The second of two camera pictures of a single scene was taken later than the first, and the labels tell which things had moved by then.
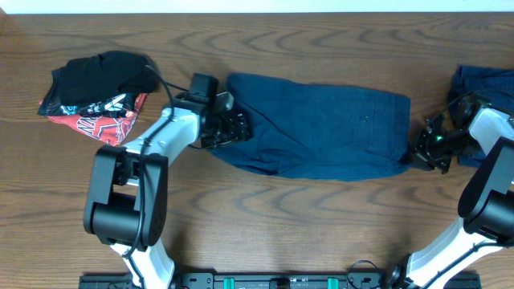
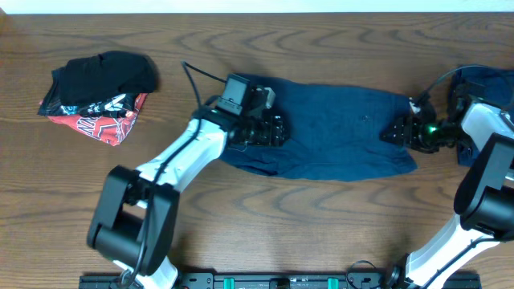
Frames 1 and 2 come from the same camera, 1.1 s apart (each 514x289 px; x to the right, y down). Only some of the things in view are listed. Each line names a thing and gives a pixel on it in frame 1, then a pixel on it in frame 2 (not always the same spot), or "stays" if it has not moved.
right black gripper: x=421 y=150 to x=413 y=124
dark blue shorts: x=316 y=132 stays
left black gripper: x=238 y=133 to x=271 y=136
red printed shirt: x=110 y=121 stays
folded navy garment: x=490 y=87 stays
